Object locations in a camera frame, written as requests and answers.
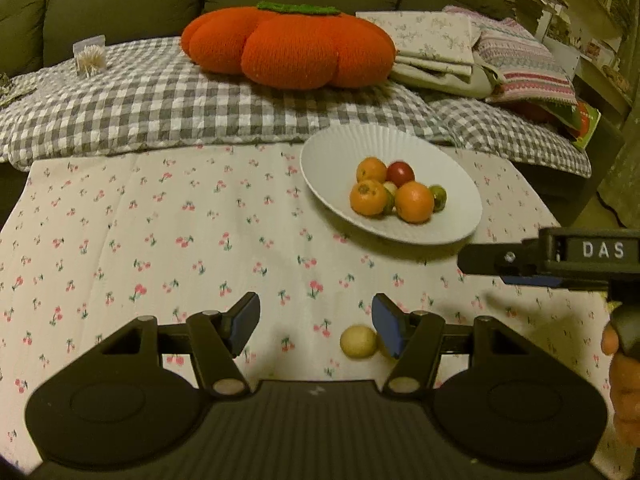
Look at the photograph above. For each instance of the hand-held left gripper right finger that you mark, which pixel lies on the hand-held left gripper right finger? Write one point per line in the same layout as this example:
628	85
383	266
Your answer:
387	326

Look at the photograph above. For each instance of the small pale fruit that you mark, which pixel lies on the small pale fruit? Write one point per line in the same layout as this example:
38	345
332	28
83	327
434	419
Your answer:
390	188

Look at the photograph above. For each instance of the pink striped knit blanket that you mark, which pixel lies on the pink striped knit blanket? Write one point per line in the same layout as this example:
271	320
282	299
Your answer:
525	65

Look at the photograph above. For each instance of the folded floral cloth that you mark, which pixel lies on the folded floral cloth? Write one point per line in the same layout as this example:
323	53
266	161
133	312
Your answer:
425	35

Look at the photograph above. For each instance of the cherry print tablecloth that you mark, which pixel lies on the cherry print tablecloth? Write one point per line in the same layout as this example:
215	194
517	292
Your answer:
150	220

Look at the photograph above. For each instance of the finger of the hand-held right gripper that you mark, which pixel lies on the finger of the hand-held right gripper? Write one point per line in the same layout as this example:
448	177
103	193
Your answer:
495	259

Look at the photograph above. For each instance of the green and orange packet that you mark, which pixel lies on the green and orange packet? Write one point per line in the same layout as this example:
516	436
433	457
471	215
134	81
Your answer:
586	122

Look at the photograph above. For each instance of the small red fruit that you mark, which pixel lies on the small red fruit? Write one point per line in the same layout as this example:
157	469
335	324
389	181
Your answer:
400	173

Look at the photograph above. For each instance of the clear toothpick container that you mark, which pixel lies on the clear toothpick container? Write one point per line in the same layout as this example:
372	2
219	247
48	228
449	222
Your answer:
90	57

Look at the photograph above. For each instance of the small yellow lime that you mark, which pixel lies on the small yellow lime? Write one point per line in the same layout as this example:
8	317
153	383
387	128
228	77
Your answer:
358	342

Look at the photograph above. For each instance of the orange pumpkin cushion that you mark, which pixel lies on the orange pumpkin cushion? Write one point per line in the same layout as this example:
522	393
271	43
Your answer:
290	47

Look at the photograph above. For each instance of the orange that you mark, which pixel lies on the orange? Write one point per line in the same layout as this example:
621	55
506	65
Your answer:
371	169
414	202
369	198

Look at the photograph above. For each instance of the person's right hand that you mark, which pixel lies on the person's right hand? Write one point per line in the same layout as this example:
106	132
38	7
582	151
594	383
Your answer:
625	390

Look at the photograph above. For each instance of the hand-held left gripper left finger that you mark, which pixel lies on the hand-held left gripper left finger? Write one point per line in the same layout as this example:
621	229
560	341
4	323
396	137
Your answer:
247	316

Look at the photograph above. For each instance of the dark green sofa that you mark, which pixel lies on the dark green sofa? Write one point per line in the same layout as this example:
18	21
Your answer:
125	0

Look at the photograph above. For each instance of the grey checked blanket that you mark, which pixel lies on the grey checked blanket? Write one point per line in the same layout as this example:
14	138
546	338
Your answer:
150	105

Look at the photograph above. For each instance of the small green lime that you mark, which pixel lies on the small green lime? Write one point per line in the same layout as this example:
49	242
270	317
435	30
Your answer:
389	206
439	197

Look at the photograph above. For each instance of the white ribbed plate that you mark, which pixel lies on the white ribbed plate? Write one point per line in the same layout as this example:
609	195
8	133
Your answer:
450	220

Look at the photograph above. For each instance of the folded beige cloth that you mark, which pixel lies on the folded beige cloth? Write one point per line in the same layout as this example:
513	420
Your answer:
450	82

